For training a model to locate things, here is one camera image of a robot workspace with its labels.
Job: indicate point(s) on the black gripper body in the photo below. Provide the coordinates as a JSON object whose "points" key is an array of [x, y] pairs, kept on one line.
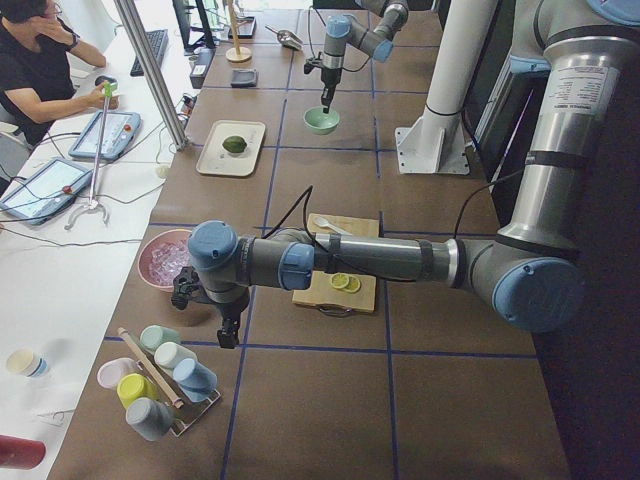
{"points": [[329, 77], [232, 308]]}

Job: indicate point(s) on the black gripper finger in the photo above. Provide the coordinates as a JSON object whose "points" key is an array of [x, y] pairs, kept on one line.
{"points": [[227, 338], [326, 106]]}

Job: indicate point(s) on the light green bowl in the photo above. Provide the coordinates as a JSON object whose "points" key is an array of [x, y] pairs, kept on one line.
{"points": [[319, 122]]}

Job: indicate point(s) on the white plastic spoon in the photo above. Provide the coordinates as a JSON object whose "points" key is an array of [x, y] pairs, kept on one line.
{"points": [[325, 223]]}

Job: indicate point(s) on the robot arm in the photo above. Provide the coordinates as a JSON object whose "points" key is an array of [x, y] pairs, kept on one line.
{"points": [[345, 29], [353, 172]]}

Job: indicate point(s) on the pink bowl with ice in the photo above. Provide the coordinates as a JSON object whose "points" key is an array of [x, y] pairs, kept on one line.
{"points": [[163, 257]]}

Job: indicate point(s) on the light blue cup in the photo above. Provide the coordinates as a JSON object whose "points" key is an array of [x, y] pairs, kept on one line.
{"points": [[196, 380]]}

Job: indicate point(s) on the metal scoop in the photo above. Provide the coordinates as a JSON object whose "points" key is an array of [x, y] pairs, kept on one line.
{"points": [[286, 38]]}

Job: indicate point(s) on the white cup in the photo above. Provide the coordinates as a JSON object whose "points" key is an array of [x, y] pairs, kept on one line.
{"points": [[169, 354]]}

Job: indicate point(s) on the mint green cup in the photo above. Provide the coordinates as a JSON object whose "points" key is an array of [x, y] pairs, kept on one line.
{"points": [[153, 336]]}

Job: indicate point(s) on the grey folded cloth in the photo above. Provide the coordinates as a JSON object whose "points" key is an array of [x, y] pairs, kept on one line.
{"points": [[244, 78]]}

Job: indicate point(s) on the wooden mug tree stand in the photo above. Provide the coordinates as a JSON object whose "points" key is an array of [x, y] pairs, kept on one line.
{"points": [[237, 53]]}

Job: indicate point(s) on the green avocado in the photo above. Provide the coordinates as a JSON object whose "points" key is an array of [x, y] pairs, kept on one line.
{"points": [[235, 145]]}

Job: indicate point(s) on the white rabbit tray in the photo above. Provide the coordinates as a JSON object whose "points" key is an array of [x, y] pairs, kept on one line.
{"points": [[214, 160]]}

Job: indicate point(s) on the yellow green cup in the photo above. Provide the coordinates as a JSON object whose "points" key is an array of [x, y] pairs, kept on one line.
{"points": [[134, 386]]}

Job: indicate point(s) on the grey cup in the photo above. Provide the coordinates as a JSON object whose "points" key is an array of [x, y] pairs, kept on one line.
{"points": [[150, 418]]}

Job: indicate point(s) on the pink cup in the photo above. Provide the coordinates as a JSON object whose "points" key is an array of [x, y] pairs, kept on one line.
{"points": [[112, 372]]}

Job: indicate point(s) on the upper lemon slice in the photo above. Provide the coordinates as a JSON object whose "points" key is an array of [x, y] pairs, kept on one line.
{"points": [[339, 281]]}

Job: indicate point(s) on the lemon slice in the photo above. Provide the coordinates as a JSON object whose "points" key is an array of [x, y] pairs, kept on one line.
{"points": [[339, 281], [353, 285]]}

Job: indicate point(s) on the bamboo cutting board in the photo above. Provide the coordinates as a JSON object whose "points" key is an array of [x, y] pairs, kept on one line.
{"points": [[321, 293]]}

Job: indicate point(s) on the black box with label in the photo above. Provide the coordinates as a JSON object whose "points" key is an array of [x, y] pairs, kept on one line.
{"points": [[200, 65]]}

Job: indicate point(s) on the lower lemon slice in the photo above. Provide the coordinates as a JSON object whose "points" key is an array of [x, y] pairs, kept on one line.
{"points": [[353, 285]]}

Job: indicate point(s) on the teach pendant tablet near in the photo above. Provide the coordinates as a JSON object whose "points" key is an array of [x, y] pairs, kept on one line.
{"points": [[47, 192]]}

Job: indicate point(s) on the teach pendant tablet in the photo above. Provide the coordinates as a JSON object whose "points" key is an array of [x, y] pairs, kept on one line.
{"points": [[119, 130], [47, 192]]}

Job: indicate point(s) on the teach pendant tablet far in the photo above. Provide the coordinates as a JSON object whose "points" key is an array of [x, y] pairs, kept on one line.
{"points": [[119, 130]]}

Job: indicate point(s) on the paper cup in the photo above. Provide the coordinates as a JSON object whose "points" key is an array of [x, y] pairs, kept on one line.
{"points": [[27, 363]]}

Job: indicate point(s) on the reacher grabber tool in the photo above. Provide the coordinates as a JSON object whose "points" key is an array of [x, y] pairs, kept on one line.
{"points": [[109, 86]]}

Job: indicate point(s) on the red cylinder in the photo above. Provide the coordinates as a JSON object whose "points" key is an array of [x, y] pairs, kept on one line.
{"points": [[20, 453]]}

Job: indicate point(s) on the seated person in black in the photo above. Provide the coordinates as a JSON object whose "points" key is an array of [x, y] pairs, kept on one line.
{"points": [[36, 85]]}

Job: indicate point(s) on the white wire cup rack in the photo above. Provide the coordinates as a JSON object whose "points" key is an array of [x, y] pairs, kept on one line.
{"points": [[190, 413]]}

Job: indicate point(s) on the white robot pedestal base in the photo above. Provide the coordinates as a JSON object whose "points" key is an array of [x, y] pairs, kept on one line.
{"points": [[435, 144]]}

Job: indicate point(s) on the aluminium frame post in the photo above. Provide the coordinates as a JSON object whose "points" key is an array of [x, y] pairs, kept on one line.
{"points": [[136, 32]]}

